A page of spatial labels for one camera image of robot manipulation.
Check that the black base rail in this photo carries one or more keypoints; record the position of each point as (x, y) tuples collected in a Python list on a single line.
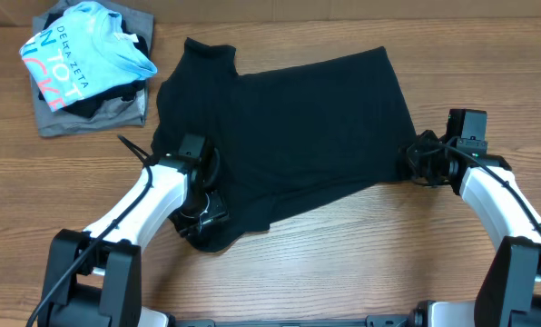
[(369, 321)]

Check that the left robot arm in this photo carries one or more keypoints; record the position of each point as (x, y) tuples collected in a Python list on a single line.
[(94, 277)]

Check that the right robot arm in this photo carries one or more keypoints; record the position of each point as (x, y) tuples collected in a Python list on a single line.
[(510, 294)]

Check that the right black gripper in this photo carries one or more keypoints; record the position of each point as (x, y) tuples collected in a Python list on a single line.
[(413, 160)]

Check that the folded black garment in stack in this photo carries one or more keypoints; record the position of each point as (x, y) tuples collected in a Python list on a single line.
[(126, 92)]

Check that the light blue printed t-shirt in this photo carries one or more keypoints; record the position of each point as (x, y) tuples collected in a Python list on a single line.
[(84, 53)]

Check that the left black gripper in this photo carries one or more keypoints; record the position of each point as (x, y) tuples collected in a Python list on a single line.
[(219, 209)]

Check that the black t-shirt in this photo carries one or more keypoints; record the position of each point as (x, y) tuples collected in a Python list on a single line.
[(290, 140)]

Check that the folded grey t-shirt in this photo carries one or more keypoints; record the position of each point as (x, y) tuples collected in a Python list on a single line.
[(113, 113)]

